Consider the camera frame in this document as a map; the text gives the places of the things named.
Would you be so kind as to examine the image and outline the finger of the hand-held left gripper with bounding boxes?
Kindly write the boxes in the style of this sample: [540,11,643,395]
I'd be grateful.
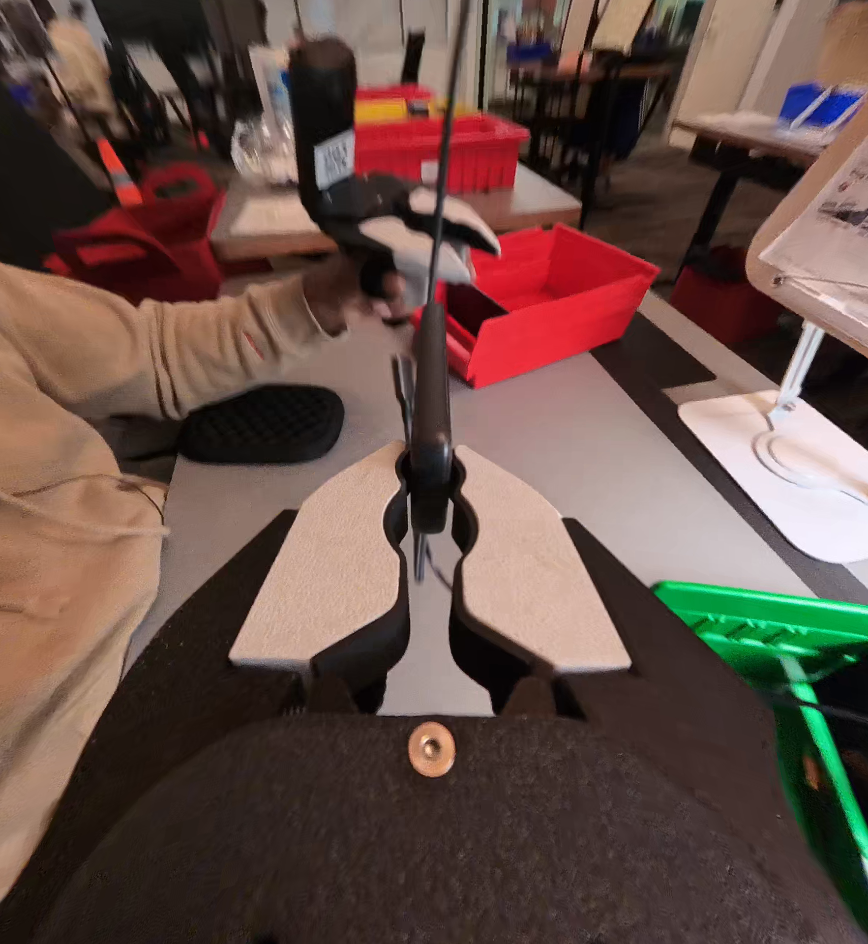
[360,217,473,285]
[404,186,501,255]

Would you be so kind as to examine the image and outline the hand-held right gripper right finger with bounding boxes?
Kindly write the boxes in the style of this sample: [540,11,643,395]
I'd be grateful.
[449,444,632,677]

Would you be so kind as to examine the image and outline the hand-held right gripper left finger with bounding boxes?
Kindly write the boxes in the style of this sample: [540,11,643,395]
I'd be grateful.
[229,440,411,676]

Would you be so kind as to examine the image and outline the thin black cable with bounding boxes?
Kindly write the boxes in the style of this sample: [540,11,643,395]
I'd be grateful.
[425,0,473,311]

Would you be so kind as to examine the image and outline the red plastic bin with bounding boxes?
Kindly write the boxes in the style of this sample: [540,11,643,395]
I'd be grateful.
[413,223,661,389]

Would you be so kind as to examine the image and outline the slim black usb hub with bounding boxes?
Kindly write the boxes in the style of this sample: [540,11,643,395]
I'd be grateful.
[410,301,454,533]

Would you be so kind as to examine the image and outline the green plastic bin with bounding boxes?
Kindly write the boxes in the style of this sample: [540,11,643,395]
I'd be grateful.
[651,580,868,944]

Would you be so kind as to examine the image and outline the person's left forearm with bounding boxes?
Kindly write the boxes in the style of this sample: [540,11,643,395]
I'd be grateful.
[0,239,331,423]

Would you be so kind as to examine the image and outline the person's left hand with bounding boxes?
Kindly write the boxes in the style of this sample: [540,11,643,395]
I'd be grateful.
[303,253,410,338]

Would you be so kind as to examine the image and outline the yellow storage bin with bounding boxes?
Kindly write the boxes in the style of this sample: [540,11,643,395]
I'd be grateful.
[355,98,446,124]

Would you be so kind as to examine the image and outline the long red storage bin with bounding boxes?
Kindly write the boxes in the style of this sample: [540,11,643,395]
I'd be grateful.
[353,114,532,195]

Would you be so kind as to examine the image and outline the red tote bag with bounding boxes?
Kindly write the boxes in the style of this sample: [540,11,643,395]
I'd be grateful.
[43,206,222,305]
[141,164,218,224]

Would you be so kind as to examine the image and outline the black wrist rest pad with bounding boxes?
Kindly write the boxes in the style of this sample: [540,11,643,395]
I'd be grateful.
[178,383,346,466]

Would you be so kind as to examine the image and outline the orange traffic cone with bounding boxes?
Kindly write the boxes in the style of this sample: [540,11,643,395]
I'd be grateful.
[96,136,145,209]

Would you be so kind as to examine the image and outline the white document stand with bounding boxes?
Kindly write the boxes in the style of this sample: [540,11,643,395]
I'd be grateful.
[679,74,868,565]

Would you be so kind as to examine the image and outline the person in beige hoodie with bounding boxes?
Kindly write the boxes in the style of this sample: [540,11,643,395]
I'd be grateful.
[0,409,171,912]

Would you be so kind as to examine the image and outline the blue plastic bin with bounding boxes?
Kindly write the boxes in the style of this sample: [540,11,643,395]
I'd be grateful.
[817,87,868,131]
[780,83,822,128]

